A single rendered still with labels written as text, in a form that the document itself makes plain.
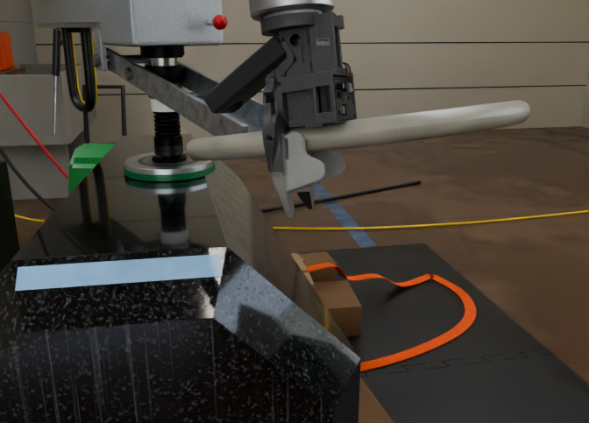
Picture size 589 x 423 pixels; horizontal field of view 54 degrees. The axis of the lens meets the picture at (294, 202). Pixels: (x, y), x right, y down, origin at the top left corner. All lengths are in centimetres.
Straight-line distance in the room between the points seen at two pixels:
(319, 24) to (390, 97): 607
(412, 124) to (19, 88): 366
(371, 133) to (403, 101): 612
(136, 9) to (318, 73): 74
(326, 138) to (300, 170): 5
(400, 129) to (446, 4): 625
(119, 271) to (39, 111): 325
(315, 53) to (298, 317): 51
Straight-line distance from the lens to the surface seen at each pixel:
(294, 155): 61
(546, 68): 752
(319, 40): 62
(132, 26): 128
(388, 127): 62
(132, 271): 93
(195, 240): 97
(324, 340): 102
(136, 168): 138
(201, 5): 135
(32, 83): 412
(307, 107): 61
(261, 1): 62
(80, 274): 94
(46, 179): 435
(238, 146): 67
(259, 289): 95
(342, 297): 227
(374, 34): 656
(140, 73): 138
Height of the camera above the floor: 114
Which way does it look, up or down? 17 degrees down
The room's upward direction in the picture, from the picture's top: straight up
